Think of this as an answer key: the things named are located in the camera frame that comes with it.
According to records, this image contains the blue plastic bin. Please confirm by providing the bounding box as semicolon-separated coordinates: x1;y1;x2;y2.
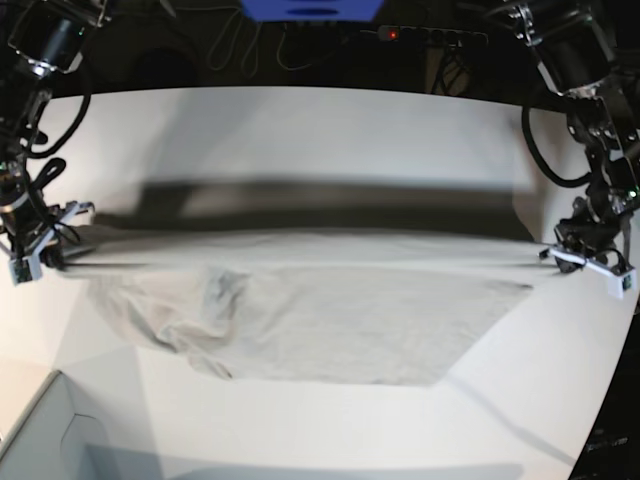
241;0;384;22

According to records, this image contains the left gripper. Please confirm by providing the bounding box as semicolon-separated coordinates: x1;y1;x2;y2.
538;234;628;274

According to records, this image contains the grey cardboard box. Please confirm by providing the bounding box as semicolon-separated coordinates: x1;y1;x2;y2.
1;371;118;480

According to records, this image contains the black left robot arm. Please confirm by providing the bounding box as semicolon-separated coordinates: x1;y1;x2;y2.
482;1;639;273

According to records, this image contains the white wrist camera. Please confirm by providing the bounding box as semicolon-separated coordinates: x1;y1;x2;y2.
9;254;42;285
607;268;638;299

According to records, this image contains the beige t-shirt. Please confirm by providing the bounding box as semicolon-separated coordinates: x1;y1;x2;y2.
63;231;557;386

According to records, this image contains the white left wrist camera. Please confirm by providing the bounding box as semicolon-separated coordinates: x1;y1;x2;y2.
607;268;638;299

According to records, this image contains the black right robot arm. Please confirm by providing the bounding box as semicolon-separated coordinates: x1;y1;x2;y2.
1;1;110;284

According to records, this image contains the black power strip red light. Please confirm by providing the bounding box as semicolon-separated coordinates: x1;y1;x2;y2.
361;25;489;48

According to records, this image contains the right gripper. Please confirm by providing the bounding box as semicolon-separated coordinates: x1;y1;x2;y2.
1;201;95;270

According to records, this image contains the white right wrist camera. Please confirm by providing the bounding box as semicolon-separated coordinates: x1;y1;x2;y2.
9;254;42;285

